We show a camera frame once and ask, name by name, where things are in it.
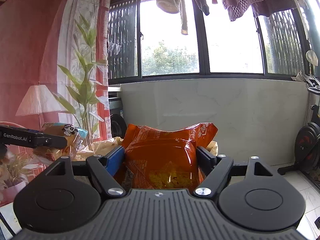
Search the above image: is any washing machine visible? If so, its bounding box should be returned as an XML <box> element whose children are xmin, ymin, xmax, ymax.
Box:
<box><xmin>108</xmin><ymin>86</ymin><xmax>127</xmax><ymax>139</ymax></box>

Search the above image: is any brown cardboard box with liner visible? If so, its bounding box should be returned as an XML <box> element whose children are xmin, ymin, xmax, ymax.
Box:
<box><xmin>72</xmin><ymin>136</ymin><xmax>219</xmax><ymax>162</ymax></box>

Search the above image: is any panda bread snack pack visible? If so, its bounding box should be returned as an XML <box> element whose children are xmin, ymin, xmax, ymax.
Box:
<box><xmin>33</xmin><ymin>122</ymin><xmax>88</xmax><ymax>164</ymax></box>

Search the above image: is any black exercise bike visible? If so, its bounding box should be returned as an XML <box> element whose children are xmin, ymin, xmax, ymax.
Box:
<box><xmin>277</xmin><ymin>77</ymin><xmax>320</xmax><ymax>181</ymax></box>

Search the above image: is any orange red snack bag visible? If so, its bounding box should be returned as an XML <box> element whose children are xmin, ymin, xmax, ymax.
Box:
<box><xmin>114</xmin><ymin>122</ymin><xmax>218</xmax><ymax>192</ymax></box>

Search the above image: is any red printed curtain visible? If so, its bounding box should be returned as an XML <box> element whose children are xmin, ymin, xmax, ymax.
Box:
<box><xmin>0</xmin><ymin>0</ymin><xmax>112</xmax><ymax>205</ymax></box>

